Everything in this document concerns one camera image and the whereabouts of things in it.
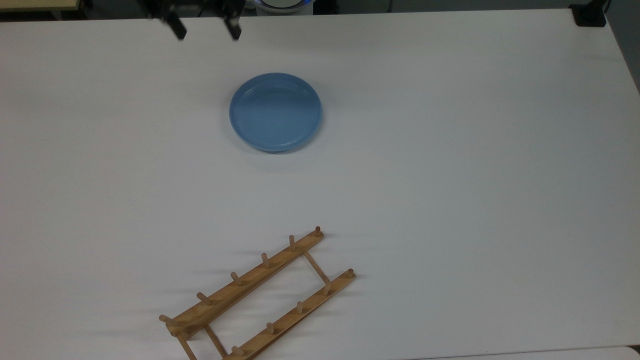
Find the white round blue-ringed base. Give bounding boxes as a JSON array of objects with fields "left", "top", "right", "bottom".
[{"left": 252, "top": 0, "right": 316, "bottom": 16}]

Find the blue round plate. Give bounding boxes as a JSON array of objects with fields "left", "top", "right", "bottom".
[{"left": 229, "top": 72, "right": 323, "bottom": 154}]

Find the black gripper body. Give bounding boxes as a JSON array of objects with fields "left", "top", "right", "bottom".
[{"left": 141, "top": 0, "right": 246, "bottom": 19}]

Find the light wooden desk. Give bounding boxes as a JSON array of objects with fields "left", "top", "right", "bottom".
[{"left": 0, "top": 0, "right": 82, "bottom": 13}]

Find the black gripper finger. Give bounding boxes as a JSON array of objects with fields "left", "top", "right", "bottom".
[
  {"left": 222, "top": 11, "right": 243, "bottom": 41},
  {"left": 160, "top": 10, "right": 188, "bottom": 41}
]

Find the wooden plate rack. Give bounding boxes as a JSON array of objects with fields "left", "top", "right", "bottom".
[{"left": 159, "top": 226, "right": 357, "bottom": 360}]

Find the black table clamp block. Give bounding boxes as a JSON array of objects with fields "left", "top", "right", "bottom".
[{"left": 569, "top": 0, "right": 609, "bottom": 28}]

